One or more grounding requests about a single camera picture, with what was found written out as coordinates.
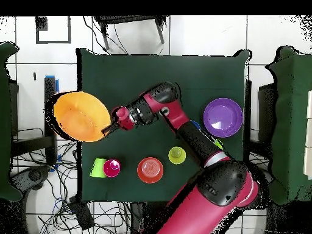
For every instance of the large orange bowl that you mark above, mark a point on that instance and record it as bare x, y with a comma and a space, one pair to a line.
80, 117

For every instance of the red cup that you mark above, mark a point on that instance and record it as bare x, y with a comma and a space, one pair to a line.
111, 169

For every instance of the purple bowl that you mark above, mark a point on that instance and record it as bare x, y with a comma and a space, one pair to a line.
223, 114

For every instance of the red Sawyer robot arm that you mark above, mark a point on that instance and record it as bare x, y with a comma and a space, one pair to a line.
199, 212

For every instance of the dark green tablecloth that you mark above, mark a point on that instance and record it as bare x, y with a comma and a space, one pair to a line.
146, 73

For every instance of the small orange-red bowl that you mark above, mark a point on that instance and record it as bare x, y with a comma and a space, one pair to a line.
150, 169

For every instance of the yellow cup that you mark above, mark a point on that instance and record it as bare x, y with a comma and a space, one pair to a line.
176, 154

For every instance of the blue tape strip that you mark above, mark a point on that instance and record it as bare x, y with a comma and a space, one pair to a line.
57, 86

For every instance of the blue bowl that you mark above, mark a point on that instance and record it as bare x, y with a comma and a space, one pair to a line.
195, 123

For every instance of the black power adapter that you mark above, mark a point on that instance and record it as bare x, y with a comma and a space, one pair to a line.
81, 215

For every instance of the light green cup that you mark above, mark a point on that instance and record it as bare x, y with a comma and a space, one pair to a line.
219, 144

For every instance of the black chair with legs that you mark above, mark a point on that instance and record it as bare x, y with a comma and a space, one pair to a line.
121, 19

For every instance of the green cloth side table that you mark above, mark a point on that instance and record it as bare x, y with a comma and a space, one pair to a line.
4, 121
287, 121

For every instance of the black metal frame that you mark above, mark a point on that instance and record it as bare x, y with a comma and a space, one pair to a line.
248, 121
50, 151

